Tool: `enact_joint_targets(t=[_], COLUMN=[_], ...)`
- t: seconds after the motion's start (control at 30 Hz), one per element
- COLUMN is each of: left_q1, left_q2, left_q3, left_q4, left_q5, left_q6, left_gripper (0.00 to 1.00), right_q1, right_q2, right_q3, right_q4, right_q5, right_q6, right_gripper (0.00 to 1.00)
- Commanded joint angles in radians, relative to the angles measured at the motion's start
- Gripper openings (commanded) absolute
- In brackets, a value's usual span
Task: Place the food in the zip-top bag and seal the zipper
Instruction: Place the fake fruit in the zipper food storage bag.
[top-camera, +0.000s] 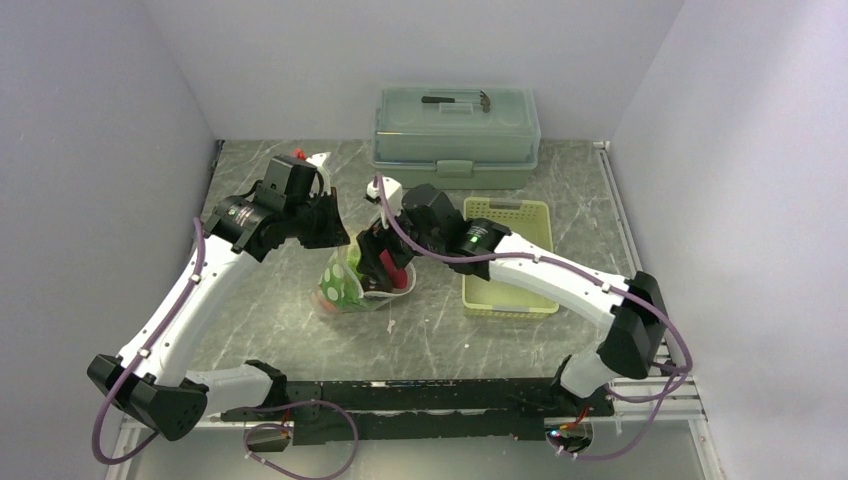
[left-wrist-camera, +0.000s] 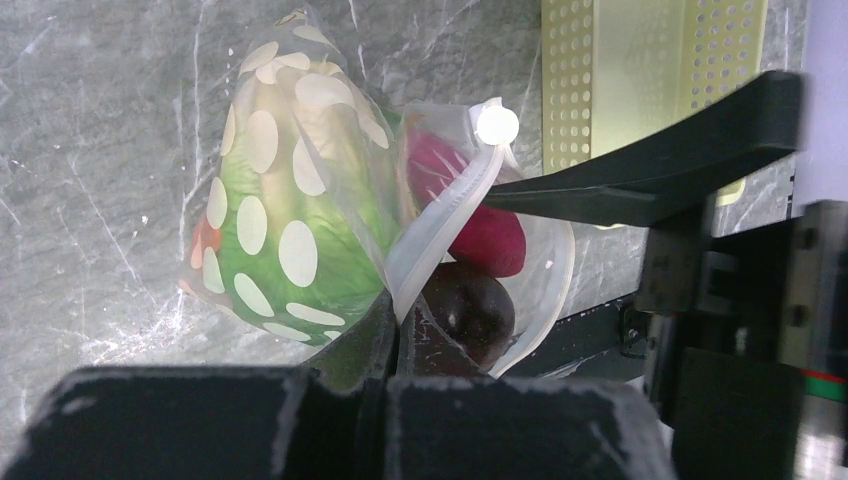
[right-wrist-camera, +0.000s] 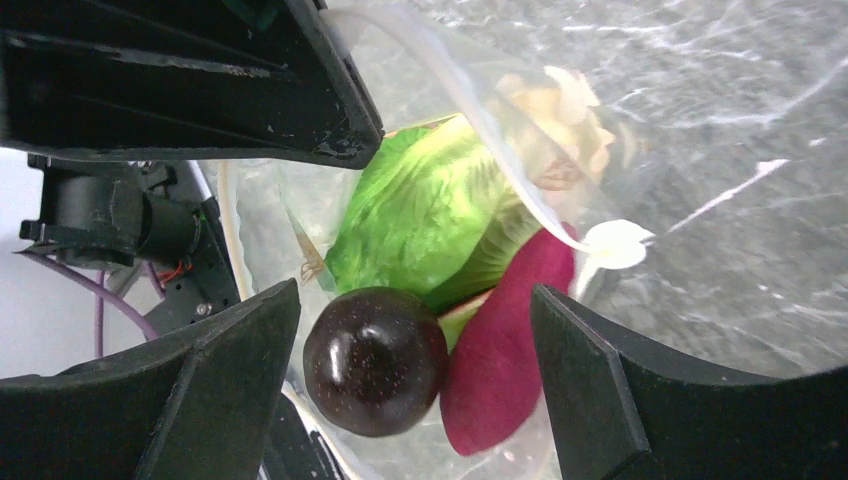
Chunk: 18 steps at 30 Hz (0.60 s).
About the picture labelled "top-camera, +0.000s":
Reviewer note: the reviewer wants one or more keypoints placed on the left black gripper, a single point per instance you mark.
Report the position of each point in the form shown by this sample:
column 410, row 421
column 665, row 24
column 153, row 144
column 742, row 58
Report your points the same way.
column 335, row 233

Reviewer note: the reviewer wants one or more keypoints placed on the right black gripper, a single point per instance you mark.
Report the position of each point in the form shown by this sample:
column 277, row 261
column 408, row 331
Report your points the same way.
column 371, row 243

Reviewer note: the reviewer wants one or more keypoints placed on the green cabbage leaf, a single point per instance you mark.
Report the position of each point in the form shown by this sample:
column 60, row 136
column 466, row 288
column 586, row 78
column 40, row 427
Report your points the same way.
column 341, row 283

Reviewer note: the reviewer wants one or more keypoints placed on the clear dotted zip bag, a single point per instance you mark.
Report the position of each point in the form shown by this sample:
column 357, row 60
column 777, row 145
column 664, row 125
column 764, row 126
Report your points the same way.
column 388, row 294

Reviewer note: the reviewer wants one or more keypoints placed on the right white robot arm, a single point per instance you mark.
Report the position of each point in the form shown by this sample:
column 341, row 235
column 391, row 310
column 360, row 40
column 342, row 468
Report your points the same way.
column 628, row 312

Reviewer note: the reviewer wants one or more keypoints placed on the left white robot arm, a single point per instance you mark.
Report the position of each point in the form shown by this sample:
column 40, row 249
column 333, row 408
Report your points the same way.
column 185, row 311

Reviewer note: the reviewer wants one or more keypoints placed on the green plastic toolbox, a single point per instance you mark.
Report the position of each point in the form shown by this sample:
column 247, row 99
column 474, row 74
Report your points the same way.
column 457, row 138

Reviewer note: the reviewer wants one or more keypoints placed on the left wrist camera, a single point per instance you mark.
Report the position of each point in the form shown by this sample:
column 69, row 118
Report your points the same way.
column 322, row 184

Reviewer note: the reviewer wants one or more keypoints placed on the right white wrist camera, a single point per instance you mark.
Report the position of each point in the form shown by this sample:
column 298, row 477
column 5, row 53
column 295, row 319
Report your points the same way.
column 387, row 194

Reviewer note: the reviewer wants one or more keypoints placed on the aluminium rail frame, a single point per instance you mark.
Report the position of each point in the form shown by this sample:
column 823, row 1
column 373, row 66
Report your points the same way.
column 580, row 436

